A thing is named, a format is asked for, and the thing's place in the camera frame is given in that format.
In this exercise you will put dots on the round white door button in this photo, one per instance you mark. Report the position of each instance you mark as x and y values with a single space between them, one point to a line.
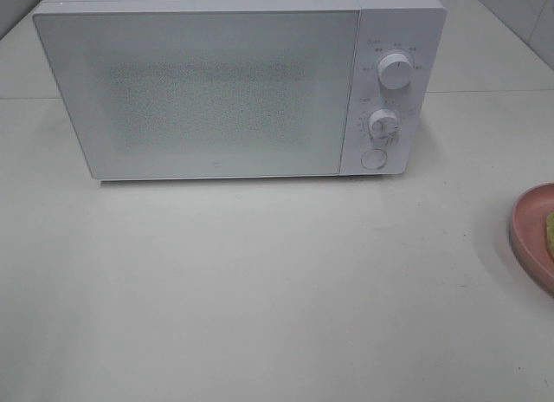
374 159

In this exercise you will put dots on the white microwave door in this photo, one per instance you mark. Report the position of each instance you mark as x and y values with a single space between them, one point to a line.
178 94

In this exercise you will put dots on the pink round plate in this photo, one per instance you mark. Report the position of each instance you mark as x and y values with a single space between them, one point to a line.
528 235

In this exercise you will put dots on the sandwich with lettuce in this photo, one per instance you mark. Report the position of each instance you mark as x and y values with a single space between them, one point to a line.
549 234

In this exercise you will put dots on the lower white timer knob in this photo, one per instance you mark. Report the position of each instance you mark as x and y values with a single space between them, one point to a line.
382 123

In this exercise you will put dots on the white microwave oven body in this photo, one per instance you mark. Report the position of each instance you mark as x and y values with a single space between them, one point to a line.
413 26

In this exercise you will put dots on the upper white power knob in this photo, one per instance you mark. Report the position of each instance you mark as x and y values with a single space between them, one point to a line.
395 69

